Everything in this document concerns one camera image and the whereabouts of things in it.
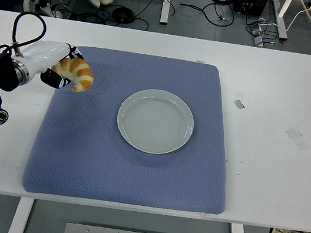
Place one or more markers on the grey tape piece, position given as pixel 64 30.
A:
pixel 239 104

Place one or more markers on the grey round plate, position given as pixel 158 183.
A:
pixel 154 121

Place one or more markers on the white desk leg with foot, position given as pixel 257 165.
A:
pixel 166 1
pixel 282 21

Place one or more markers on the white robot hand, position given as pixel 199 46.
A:
pixel 42 54

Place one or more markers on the clear tape strip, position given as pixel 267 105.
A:
pixel 296 138

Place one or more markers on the black equipment box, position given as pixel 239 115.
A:
pixel 251 1

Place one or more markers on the grey power adapter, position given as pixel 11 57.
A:
pixel 258 41

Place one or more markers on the blue quilted mat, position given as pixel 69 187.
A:
pixel 83 152

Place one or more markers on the croissant bread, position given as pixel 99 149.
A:
pixel 80 75

